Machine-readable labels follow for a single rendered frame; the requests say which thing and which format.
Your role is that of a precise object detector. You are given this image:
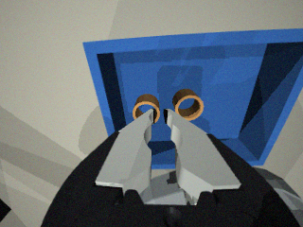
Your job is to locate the blue crate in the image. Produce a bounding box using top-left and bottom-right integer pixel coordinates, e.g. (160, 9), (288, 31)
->
(82, 28), (303, 169)

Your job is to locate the bronze bushing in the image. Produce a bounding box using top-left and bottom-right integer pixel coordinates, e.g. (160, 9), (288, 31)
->
(172, 89), (204, 121)
(133, 94), (160, 123)

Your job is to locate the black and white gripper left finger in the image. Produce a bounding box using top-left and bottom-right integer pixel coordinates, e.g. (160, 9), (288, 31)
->
(41, 108), (155, 227)

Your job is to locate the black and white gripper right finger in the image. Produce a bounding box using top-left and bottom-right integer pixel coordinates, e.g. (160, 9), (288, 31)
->
(164, 109), (301, 227)

